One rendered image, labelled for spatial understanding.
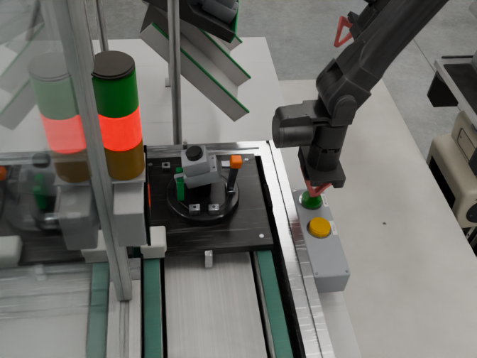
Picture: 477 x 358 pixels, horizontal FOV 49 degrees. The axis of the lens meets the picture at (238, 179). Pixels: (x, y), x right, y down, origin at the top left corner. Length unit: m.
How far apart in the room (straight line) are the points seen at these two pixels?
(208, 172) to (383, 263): 0.42
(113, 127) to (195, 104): 0.82
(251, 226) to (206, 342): 0.22
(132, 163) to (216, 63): 0.62
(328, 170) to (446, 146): 0.63
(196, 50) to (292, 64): 1.98
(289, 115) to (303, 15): 2.78
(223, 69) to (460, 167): 0.68
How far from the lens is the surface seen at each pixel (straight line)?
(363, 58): 0.82
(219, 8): 1.07
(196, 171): 0.93
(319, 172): 0.95
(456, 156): 1.51
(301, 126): 0.87
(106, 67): 0.57
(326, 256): 0.97
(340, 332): 1.01
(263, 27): 3.45
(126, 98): 0.57
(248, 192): 1.03
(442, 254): 1.19
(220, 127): 1.33
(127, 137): 0.61
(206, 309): 0.94
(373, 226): 1.18
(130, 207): 0.65
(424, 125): 2.92
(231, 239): 0.96
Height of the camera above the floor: 1.74
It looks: 47 degrees down
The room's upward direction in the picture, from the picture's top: 5 degrees clockwise
